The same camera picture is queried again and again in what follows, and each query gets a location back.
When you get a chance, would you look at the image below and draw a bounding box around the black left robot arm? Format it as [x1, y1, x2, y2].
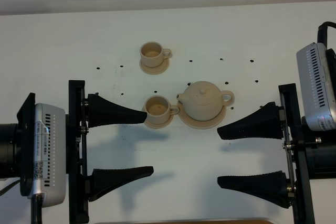
[1, 80, 154, 223]

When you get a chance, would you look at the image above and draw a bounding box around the black left camera cable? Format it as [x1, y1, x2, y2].
[0, 178, 46, 224]

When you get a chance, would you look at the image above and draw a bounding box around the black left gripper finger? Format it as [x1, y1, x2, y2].
[88, 166, 154, 201]
[87, 94, 147, 127]

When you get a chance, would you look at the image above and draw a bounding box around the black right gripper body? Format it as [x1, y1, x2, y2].
[279, 83, 315, 223]

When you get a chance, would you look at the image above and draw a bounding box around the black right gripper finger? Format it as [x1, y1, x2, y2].
[217, 102, 285, 140]
[217, 171, 290, 208]

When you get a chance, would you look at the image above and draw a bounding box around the beige cup saucer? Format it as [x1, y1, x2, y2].
[143, 104, 173, 129]
[139, 59, 170, 75]

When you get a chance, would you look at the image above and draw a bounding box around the far beige teacup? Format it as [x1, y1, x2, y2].
[140, 41, 172, 68]

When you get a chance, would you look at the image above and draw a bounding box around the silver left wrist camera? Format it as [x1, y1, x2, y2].
[30, 103, 66, 208]

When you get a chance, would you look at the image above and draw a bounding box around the far beige cup saucer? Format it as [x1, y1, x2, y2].
[139, 59, 170, 75]

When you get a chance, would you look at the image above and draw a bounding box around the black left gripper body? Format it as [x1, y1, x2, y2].
[68, 80, 89, 223]

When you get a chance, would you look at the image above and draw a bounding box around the large beige teapot saucer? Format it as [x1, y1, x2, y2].
[177, 103, 226, 130]

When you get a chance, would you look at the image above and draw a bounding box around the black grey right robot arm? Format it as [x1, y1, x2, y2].
[217, 83, 335, 223]

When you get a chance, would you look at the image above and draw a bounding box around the near beige teacup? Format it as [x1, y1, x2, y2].
[143, 95, 180, 127]

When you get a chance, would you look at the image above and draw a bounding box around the beige teacup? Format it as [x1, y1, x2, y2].
[143, 95, 180, 127]
[140, 41, 172, 68]

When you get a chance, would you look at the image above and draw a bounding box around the beige ceramic teapot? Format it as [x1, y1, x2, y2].
[176, 81, 235, 121]

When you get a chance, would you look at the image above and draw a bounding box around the near beige cup saucer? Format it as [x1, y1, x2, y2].
[143, 104, 173, 129]

